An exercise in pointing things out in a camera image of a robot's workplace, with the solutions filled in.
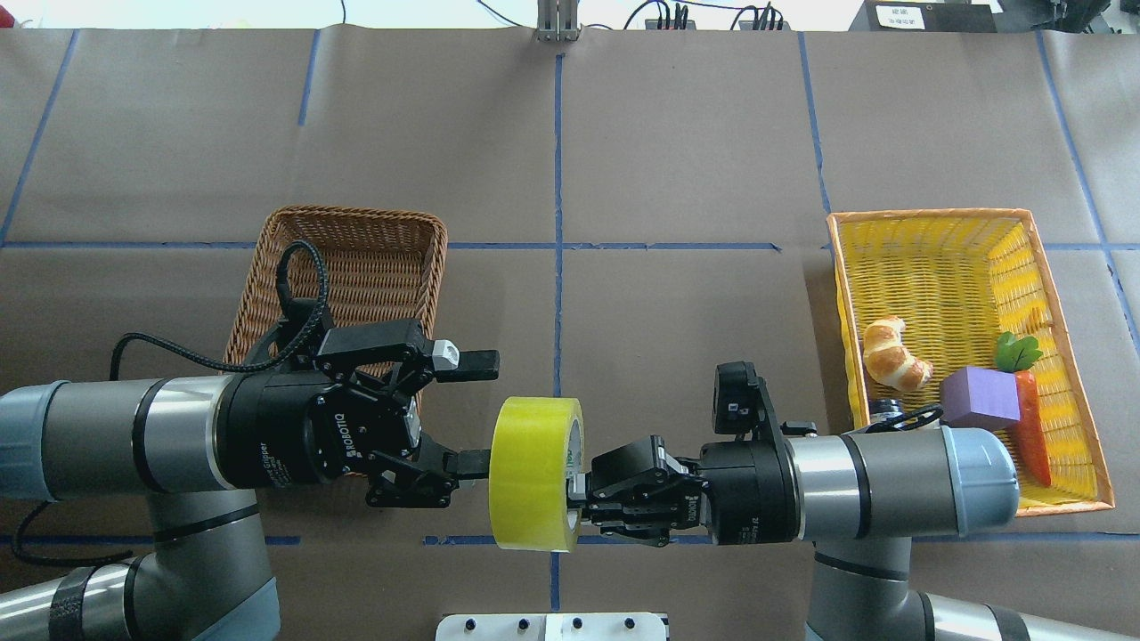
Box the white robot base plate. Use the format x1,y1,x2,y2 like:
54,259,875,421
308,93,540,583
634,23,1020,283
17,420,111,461
435,612,671,640

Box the yellow woven basket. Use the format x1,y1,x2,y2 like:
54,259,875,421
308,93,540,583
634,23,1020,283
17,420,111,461
827,208,1115,518

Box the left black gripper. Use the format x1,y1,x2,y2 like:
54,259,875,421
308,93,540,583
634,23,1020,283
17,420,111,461
215,321,500,508

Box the crossing blue tape line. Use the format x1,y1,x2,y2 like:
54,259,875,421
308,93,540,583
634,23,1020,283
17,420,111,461
5,242,783,253

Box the yellow tape roll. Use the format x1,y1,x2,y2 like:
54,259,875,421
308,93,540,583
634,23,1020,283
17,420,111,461
487,396,585,553

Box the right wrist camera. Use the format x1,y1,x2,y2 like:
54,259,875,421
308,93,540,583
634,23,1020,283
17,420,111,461
713,362,819,443

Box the grey metal post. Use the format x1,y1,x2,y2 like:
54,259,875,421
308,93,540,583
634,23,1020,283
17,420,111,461
534,0,581,42

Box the toy carrot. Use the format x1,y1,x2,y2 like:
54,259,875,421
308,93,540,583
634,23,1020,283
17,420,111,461
994,331,1052,487

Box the right black cable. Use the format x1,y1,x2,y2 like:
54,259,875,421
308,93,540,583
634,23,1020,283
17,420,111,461
868,404,945,435

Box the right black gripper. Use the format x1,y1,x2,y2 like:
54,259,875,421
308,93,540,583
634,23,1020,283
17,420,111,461
565,435,801,547

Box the long blue tape line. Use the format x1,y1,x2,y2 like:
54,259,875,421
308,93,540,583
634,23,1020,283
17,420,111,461
549,52,565,612

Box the brown wicker basket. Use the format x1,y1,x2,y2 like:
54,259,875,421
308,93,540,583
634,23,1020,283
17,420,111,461
223,206,448,362

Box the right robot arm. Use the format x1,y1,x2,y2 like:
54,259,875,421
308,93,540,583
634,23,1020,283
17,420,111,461
565,427,1114,640

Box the toy croissant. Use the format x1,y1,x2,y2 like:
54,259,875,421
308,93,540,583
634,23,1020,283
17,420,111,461
862,315,933,393

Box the small dark can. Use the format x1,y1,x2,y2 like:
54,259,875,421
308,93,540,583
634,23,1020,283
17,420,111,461
868,398,904,425

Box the purple foam block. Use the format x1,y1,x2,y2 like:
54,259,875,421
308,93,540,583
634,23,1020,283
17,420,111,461
941,366,1021,433

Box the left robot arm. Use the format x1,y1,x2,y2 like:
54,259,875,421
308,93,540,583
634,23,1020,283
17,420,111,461
3,321,500,640

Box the black box with label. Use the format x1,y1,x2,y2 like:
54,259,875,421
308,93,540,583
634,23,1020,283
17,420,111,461
848,1,998,33

